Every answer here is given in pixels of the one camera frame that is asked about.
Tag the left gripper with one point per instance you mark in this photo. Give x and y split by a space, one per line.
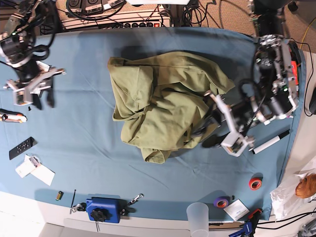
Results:
238 119

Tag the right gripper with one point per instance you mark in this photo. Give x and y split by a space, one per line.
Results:
25 93

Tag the olive green t-shirt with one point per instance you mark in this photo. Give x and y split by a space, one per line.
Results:
160 100

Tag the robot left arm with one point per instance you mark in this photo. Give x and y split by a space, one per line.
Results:
270 93

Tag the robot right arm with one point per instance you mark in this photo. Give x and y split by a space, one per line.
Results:
19 49

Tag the orange white utility knife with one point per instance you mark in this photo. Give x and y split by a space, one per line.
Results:
10 116

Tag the black remote control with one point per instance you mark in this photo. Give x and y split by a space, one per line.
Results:
22 147

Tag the white black marker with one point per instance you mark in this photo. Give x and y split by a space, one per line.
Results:
270 142

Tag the blue table cloth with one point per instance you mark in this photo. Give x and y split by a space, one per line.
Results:
79 141

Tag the clear plastic packaged item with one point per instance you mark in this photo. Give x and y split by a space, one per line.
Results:
29 164

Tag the red tape roll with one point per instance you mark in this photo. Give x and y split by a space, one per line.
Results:
255 183

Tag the purple tape roll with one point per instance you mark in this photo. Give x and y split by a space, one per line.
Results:
221 202

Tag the white paper sheet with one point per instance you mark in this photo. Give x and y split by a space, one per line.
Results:
40 171

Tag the white card booklet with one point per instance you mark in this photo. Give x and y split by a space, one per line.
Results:
236 210

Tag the translucent plastic cup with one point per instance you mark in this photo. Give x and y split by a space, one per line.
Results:
198 214

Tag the thin black rod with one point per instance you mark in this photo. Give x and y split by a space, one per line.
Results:
72 202

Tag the small green yellow battery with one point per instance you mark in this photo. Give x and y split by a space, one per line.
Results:
59 195

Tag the white plastic bag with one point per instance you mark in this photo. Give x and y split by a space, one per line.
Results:
284 199

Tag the blue orange clamp bottom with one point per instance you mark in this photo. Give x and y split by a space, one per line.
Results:
248 228

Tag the silver carabiner clip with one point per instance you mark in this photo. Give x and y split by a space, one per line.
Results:
135 199

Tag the brown furry object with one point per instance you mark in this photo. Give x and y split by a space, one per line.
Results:
306 187

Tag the orange black clamp right edge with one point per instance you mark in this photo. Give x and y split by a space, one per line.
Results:
295 63

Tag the blue clamp block black knob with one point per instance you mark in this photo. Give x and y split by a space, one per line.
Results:
102 209

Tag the white power strip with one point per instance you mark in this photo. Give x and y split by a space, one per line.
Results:
121 19

